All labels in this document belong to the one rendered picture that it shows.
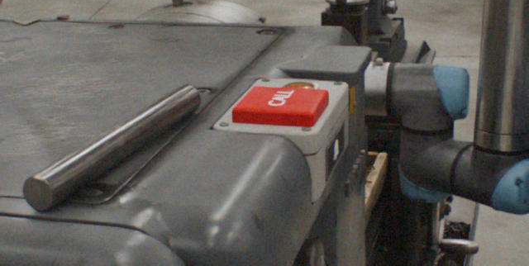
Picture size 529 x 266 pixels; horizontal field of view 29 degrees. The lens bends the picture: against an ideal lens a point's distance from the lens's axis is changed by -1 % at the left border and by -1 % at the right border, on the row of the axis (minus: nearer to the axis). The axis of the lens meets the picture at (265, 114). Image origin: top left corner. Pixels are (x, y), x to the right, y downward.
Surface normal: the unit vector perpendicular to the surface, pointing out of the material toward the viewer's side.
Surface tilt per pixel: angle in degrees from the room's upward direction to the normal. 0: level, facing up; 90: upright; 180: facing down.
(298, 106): 0
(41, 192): 90
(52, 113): 0
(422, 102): 93
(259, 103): 0
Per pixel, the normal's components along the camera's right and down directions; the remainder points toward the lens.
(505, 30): -0.40, 0.23
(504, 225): -0.03, -0.95
